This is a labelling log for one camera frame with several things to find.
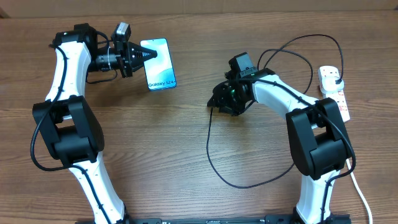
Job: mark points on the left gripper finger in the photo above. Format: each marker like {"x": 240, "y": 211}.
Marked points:
{"x": 137, "y": 52}
{"x": 136, "y": 63}

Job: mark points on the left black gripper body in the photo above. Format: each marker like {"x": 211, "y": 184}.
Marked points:
{"x": 121, "y": 54}

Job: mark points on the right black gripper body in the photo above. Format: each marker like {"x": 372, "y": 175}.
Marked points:
{"x": 231, "y": 98}

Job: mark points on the blue Samsung Galaxy smartphone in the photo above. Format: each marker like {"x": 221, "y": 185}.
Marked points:
{"x": 159, "y": 70}

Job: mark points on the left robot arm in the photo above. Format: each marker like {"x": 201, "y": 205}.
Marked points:
{"x": 68, "y": 135}

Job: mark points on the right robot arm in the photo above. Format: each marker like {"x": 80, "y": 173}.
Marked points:
{"x": 318, "y": 139}

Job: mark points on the white charger plug adapter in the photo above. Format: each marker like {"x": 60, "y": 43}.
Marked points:
{"x": 331, "y": 85}

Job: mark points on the white power strip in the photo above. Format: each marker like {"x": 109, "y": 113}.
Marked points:
{"x": 328, "y": 72}

